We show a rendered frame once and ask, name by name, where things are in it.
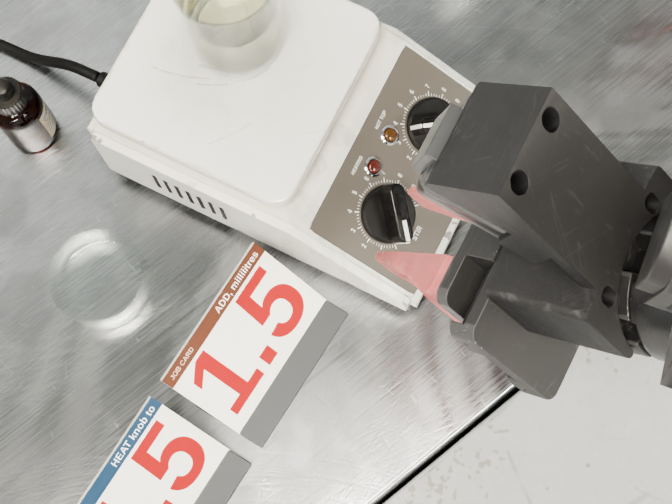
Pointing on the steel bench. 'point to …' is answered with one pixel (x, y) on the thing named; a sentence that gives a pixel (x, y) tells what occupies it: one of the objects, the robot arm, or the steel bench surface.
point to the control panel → (414, 77)
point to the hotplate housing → (299, 232)
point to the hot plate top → (239, 96)
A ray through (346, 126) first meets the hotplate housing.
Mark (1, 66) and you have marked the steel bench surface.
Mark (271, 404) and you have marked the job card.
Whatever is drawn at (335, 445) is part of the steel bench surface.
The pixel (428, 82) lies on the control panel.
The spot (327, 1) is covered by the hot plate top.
